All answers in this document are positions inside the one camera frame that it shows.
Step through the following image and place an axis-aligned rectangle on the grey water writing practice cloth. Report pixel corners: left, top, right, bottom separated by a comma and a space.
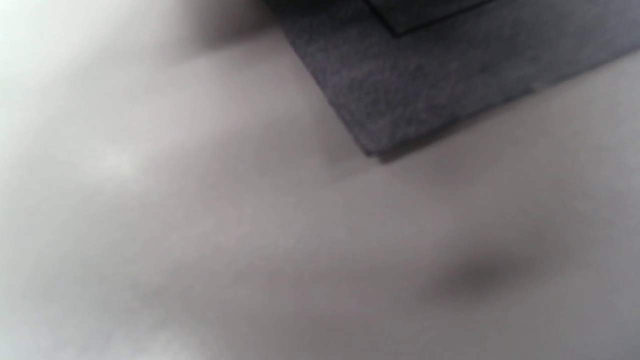
262, 0, 640, 164

